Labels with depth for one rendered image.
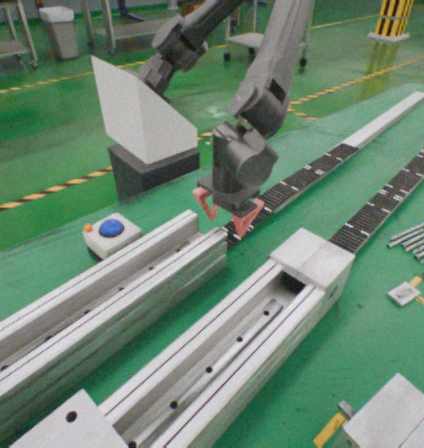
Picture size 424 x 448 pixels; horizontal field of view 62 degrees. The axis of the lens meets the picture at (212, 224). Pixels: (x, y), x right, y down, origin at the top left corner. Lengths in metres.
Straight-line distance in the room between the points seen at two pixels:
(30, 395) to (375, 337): 0.49
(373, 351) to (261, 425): 0.21
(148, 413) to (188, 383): 0.06
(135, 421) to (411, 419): 0.30
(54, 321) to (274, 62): 0.51
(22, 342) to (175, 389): 0.22
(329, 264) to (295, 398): 0.20
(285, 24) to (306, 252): 0.37
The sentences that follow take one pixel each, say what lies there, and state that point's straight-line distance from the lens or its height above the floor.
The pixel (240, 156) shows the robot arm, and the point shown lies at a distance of 0.52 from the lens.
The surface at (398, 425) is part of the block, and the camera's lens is 0.46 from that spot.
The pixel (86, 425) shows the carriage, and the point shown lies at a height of 0.90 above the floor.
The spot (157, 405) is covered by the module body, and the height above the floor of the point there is 0.82.
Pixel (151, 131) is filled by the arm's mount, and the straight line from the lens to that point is 0.96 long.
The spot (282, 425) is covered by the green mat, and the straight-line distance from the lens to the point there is 0.53.
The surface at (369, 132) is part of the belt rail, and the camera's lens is 1.18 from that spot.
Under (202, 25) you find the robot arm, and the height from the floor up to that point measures 1.10.
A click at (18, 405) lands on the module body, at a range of 0.53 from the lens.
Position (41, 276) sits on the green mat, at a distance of 0.72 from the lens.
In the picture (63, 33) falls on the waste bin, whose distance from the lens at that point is 5.45.
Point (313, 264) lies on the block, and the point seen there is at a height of 0.87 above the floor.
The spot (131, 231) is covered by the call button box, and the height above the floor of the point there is 0.84.
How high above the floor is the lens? 1.26
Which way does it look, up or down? 39 degrees down
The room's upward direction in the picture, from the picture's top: straight up
